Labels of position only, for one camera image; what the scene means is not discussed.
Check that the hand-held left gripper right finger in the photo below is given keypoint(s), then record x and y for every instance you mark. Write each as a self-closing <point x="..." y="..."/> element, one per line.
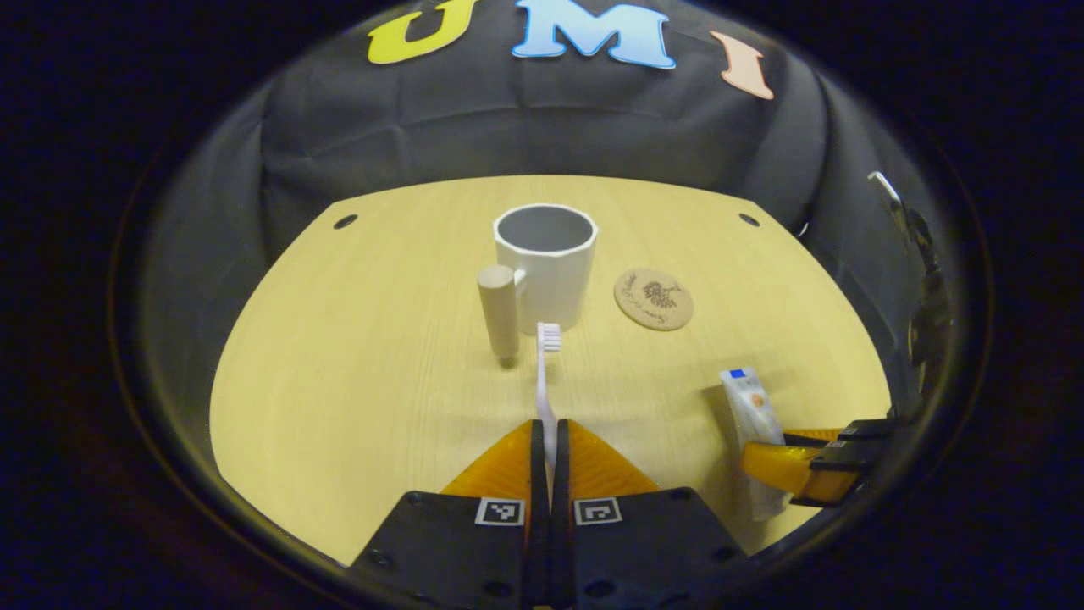
<point x="562" y="508"/>

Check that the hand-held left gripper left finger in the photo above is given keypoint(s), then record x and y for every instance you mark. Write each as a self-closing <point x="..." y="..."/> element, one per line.
<point x="539" y="508"/>

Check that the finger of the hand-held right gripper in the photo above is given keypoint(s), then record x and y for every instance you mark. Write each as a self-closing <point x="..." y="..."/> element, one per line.
<point x="864" y="430"/>
<point x="788" y="470"/>

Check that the white toothpaste tube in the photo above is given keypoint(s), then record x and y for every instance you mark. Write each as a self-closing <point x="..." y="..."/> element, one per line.
<point x="749" y="407"/>

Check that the white toothbrush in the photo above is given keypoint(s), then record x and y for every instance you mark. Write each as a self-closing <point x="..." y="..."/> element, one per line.
<point x="544" y="390"/>

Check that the round wooden coaster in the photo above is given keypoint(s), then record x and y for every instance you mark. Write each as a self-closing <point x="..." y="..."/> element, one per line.
<point x="654" y="299"/>

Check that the light wooden desktop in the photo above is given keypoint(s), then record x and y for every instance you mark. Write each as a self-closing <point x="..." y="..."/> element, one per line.
<point x="373" y="381"/>

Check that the black backdrop cloth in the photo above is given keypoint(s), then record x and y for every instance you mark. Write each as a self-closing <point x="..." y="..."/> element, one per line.
<point x="542" y="119"/>

